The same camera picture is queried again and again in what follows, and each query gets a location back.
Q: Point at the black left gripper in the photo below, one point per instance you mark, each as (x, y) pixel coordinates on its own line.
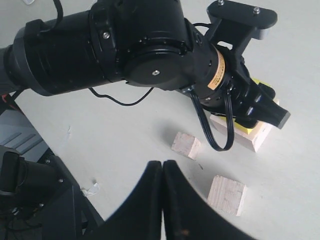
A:
(261, 104)

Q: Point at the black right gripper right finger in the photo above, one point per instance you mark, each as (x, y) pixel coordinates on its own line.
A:
(187, 216)

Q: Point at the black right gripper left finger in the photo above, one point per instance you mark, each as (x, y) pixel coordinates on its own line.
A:
(140, 215)

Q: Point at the yellow cube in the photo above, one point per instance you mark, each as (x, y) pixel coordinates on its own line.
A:
(247, 125)

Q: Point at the large light wooden cube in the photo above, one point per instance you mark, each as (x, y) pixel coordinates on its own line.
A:
(252, 141)

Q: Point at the medium wooden cube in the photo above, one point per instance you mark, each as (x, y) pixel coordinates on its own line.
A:
(227, 195)

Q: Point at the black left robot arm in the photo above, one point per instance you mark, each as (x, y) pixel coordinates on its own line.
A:
(150, 44)

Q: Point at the small wooden cube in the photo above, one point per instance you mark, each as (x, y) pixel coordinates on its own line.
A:
(186, 145)

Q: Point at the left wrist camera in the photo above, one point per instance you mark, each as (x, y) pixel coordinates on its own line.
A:
(237, 23)

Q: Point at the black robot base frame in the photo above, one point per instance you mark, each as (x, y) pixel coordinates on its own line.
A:
(41, 195)

